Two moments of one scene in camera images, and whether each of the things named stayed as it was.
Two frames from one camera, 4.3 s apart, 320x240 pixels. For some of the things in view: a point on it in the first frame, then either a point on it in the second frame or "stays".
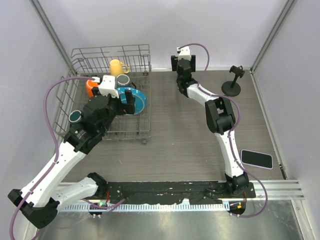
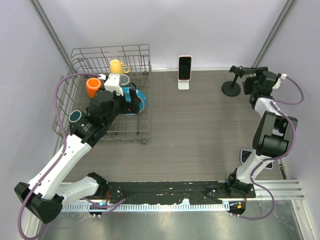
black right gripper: [174, 60] → [258, 71]
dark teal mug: [75, 117] stays
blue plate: [140, 99] stays
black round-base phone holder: [232, 88] stays
